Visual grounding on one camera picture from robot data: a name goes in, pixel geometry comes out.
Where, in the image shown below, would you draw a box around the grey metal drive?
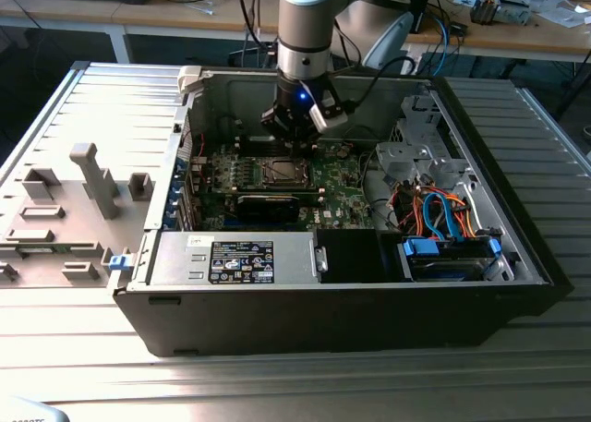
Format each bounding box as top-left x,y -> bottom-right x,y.
498,0 -> 532,25

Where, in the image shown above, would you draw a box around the blue flat data wire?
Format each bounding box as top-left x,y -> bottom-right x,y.
422,190 -> 466,242

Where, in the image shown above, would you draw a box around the grey parts rack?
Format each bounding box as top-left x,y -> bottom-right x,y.
0,142 -> 156,290

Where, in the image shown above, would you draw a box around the black graphics card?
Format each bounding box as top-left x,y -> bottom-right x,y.
235,193 -> 301,224

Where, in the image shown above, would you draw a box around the black speaker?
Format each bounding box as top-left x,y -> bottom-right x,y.
408,0 -> 435,34

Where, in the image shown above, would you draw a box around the white labelled object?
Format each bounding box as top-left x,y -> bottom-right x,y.
0,395 -> 70,422

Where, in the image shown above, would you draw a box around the green motherboard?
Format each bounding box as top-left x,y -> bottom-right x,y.
198,139 -> 375,232

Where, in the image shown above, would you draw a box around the hard disk in blue carrier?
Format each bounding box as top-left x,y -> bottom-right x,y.
397,235 -> 503,283

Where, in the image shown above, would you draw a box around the black open PC case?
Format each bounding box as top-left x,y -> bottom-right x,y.
113,64 -> 573,358

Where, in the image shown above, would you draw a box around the dark finned cooler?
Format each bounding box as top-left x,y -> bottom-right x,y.
469,0 -> 502,25

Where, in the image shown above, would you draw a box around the metal socket cover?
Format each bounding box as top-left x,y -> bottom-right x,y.
262,156 -> 309,186

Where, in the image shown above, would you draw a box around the pale grey case latch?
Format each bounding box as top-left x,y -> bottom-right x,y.
177,65 -> 205,94

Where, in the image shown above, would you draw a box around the grey power supply unit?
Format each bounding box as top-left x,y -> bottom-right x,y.
147,231 -> 320,287

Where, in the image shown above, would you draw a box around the white papers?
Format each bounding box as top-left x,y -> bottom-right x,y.
530,0 -> 591,29

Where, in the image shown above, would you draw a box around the orange power wires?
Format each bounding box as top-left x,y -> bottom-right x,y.
391,185 -> 479,239

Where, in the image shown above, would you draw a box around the silver metal drive cage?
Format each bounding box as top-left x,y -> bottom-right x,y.
374,93 -> 479,197

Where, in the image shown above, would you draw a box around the wooden desk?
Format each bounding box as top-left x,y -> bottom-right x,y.
399,0 -> 591,66
0,0 -> 278,64

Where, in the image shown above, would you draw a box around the green RAM stick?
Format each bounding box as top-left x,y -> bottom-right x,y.
18,244 -> 61,257

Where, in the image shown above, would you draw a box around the black plastic shroud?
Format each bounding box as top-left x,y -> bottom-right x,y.
317,229 -> 401,284

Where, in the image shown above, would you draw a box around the silver green CPU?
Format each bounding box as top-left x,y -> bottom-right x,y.
270,161 -> 301,179

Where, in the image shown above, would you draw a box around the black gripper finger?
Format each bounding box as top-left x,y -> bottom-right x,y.
259,106 -> 305,159
299,132 -> 325,155

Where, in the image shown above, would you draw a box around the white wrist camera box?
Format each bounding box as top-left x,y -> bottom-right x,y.
308,89 -> 351,136

